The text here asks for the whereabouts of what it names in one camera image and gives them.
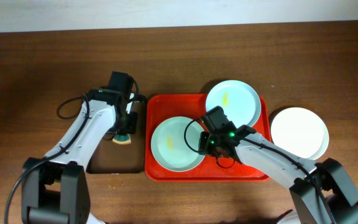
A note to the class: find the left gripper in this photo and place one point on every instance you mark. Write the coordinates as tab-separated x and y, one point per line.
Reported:
128	125

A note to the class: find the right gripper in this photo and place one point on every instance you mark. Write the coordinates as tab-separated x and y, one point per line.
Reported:
204	143

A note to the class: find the green yellow sponge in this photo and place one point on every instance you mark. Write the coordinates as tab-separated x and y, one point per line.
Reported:
122	139

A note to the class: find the pale green plate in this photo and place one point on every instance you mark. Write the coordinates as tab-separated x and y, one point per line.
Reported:
173	143

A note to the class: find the white plate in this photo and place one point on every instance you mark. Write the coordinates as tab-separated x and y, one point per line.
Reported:
300	132

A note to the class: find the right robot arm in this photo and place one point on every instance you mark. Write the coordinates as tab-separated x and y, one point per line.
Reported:
322	192

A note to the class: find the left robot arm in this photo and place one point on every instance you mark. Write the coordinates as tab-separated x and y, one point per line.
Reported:
54	188

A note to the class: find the red plastic tray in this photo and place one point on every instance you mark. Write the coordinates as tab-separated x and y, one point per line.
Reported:
162	107

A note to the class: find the black plastic tray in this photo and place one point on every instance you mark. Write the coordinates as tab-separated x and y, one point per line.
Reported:
111	158

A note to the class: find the light blue plate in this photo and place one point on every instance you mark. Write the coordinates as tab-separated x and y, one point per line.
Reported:
239	101

